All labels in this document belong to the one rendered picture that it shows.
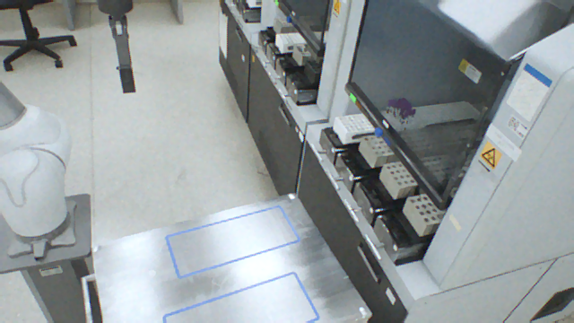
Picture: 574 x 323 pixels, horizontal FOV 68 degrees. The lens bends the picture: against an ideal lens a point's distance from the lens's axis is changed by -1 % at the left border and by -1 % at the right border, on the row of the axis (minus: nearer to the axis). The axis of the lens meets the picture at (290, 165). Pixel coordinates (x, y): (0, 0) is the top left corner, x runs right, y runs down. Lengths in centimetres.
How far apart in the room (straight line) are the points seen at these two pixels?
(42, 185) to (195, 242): 43
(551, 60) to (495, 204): 34
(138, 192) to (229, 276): 147
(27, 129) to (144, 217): 111
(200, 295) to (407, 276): 60
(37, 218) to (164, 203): 119
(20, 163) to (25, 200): 10
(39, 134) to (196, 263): 61
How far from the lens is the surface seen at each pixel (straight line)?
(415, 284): 133
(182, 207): 242
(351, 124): 161
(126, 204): 249
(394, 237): 132
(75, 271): 153
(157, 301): 112
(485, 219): 113
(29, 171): 130
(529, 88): 99
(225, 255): 118
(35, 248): 142
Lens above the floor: 177
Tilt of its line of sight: 41 degrees down
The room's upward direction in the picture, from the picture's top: 8 degrees clockwise
